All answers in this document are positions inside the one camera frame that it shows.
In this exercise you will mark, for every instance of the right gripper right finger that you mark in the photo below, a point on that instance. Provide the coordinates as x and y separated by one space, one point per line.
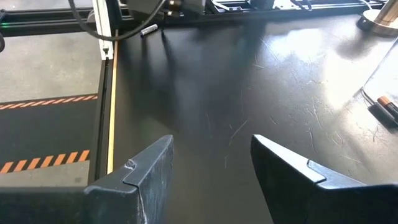
311 202

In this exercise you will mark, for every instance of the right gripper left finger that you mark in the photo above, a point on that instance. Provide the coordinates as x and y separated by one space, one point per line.
124 199

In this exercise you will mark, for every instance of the black copper Duracell battery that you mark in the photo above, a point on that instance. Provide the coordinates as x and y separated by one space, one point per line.
390 106
384 115

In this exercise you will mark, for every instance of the clear plastic bin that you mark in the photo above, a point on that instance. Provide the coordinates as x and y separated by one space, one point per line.
385 77

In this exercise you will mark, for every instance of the black orange striped floor mat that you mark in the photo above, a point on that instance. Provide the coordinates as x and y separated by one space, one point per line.
46 130

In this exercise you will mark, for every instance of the black table mat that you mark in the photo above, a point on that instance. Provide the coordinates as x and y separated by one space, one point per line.
217 93

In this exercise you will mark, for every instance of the white battery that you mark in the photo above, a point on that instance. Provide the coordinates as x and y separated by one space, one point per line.
149 30

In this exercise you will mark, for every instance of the silver aluminium frame post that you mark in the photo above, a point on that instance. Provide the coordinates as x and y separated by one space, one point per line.
103 28

